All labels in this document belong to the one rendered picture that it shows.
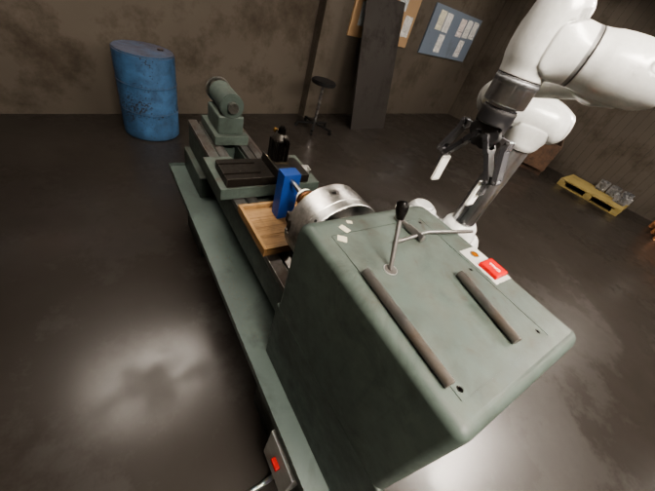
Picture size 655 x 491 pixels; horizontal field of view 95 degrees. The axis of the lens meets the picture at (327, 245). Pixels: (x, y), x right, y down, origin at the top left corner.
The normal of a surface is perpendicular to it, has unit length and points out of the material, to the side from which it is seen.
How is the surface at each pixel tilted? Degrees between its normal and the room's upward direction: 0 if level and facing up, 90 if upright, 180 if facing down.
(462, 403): 0
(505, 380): 0
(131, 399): 0
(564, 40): 87
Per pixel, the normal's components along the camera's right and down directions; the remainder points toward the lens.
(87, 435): 0.25, -0.73
